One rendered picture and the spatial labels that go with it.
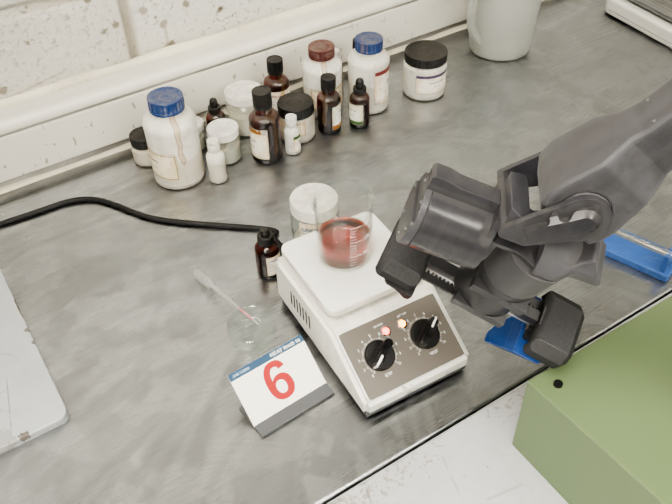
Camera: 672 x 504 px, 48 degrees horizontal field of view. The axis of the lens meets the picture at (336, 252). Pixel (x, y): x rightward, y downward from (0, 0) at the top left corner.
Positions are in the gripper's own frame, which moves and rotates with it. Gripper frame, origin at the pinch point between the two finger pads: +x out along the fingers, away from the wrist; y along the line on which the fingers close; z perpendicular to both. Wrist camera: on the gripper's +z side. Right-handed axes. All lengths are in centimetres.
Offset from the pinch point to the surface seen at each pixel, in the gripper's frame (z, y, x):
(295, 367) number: -9.2, 10.4, 13.1
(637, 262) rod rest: 21.5, -20.9, 11.5
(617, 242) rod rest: 23.9, -18.5, 13.4
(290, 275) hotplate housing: -0.2, 15.4, 13.6
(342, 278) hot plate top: 0.6, 10.4, 9.1
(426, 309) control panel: 1.7, 1.0, 8.6
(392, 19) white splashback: 57, 20, 36
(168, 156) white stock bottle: 12.2, 37.0, 28.6
